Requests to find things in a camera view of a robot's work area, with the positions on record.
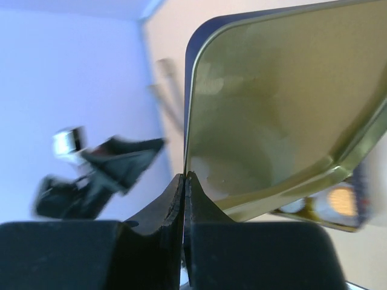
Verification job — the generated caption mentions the round tan cookie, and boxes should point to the round tan cookie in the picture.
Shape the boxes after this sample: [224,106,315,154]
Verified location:
[328,187,357,217]

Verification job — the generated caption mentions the metal tongs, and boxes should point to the metal tongs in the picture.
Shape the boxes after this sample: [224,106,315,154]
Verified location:
[148,58,184,134]

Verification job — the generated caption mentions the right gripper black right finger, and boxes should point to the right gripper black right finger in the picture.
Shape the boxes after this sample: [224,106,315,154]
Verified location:
[184,172,346,290]

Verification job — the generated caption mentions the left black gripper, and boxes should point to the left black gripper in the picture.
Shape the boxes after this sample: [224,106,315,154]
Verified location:
[34,137,164,219]

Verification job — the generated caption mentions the gold tin lid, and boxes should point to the gold tin lid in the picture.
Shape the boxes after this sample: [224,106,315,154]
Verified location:
[184,1,386,222]

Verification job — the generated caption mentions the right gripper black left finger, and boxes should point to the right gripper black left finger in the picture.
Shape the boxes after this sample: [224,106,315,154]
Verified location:
[1,175,184,289]

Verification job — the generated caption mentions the square cookie tin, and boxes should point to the square cookie tin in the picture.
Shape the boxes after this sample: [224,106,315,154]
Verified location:
[270,165,372,232]

